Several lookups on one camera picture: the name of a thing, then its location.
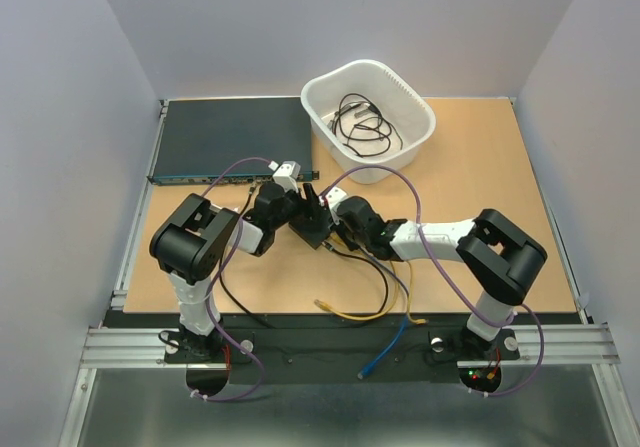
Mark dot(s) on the large teal rack switch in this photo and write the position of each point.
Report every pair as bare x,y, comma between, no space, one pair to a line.
200,138

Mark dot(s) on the small black network switch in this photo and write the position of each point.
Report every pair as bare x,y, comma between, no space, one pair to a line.
313,230

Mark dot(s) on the white plastic tub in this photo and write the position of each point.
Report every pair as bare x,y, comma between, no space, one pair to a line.
365,114

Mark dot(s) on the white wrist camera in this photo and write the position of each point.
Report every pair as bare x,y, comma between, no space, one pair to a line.
286,175
333,198

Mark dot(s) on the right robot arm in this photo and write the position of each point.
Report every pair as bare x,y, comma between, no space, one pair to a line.
501,256

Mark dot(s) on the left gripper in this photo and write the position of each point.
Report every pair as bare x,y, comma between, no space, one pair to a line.
309,209

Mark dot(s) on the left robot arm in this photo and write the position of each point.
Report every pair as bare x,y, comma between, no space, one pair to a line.
192,241

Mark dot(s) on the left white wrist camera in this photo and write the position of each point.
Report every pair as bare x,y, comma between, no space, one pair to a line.
286,175

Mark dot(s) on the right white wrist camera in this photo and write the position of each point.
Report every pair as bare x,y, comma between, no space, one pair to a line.
333,198

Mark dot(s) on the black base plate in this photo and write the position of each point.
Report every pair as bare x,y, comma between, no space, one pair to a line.
315,349

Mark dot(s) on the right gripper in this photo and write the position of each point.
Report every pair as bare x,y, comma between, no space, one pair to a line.
339,223

